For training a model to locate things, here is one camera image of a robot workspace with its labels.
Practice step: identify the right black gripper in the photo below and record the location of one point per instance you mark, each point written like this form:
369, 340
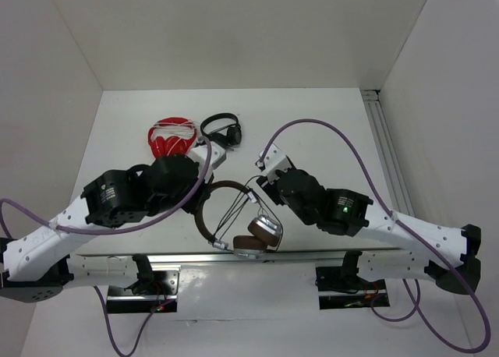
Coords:
270, 189

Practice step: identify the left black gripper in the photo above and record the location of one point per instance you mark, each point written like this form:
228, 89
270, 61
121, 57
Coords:
191, 205

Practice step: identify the brown silver headphones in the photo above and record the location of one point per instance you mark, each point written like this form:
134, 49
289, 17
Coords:
234, 218

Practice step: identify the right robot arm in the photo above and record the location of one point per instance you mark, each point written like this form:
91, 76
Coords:
425, 251

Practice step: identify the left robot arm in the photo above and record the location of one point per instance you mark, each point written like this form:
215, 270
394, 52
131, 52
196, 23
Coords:
43, 263

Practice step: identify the black headphones far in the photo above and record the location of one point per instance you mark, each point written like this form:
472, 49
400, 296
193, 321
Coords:
227, 136

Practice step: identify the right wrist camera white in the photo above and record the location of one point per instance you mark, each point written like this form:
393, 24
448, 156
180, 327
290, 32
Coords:
274, 161

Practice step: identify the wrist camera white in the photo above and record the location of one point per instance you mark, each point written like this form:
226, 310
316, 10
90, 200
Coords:
211, 153
274, 161

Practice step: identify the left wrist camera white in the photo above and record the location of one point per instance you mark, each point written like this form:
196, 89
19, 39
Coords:
211, 153

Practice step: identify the aluminium rail front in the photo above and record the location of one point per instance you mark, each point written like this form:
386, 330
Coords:
313, 256

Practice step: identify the aluminium rail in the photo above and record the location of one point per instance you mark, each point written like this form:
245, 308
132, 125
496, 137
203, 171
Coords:
389, 161
313, 256

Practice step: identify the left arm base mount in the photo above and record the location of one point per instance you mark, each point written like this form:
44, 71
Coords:
162, 295

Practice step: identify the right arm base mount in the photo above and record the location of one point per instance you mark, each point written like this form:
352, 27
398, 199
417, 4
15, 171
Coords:
337, 292

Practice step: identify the aluminium rail right side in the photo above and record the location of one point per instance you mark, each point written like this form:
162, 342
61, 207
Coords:
389, 161

